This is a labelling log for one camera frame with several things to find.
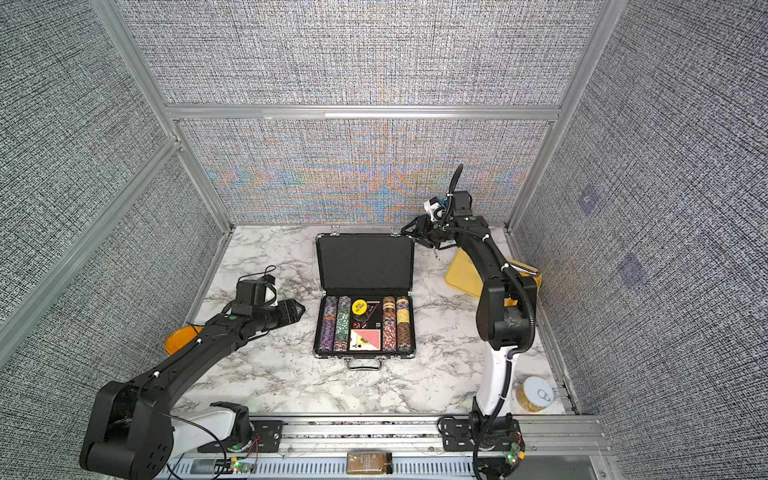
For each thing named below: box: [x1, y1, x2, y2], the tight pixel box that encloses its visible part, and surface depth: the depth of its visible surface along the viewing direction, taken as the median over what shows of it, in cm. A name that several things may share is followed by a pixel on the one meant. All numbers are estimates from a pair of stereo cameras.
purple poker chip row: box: [319, 296, 338, 352], surface depth 91 cm
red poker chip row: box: [382, 296, 397, 352], surface depth 90 cm
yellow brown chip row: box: [396, 296, 411, 352], surface depth 91 cm
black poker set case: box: [313, 226, 415, 371], surface depth 92 cm
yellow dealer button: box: [351, 299, 368, 316], surface depth 94 cm
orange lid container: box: [165, 326, 203, 355], surface depth 82 cm
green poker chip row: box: [334, 295, 351, 352], surface depth 90 cm
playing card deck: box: [349, 329, 381, 351], surface depth 89 cm
